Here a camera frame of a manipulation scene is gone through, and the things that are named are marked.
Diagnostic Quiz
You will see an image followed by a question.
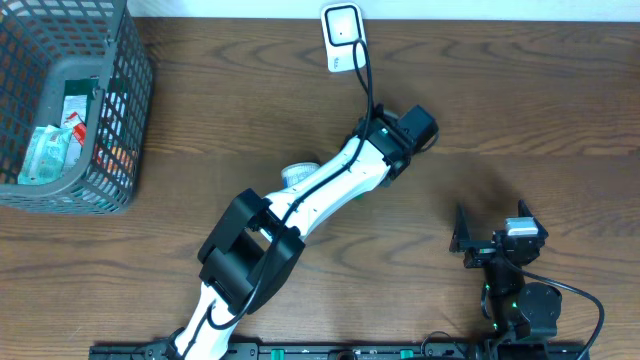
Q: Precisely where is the pale green wipes packet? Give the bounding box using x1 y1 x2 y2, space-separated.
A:
18 125 72 185

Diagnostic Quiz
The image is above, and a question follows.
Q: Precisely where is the white barcode scanner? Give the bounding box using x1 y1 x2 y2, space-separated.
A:
320 2 367 73

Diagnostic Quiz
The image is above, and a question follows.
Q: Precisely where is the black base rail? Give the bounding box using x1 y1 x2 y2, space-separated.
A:
89 341 591 360

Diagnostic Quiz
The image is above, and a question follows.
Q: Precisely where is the grey plastic mesh basket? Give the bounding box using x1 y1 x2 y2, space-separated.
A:
1 0 153 215

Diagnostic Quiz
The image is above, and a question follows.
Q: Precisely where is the white jar blue label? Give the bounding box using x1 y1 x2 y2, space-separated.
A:
281 162 320 188

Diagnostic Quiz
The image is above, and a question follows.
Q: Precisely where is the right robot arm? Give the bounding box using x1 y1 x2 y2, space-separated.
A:
449 201 562 359

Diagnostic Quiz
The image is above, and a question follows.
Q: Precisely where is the red white small packet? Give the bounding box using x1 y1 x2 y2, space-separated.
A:
61 112 87 146

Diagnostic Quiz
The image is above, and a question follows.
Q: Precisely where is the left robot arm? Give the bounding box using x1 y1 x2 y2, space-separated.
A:
166 105 439 359

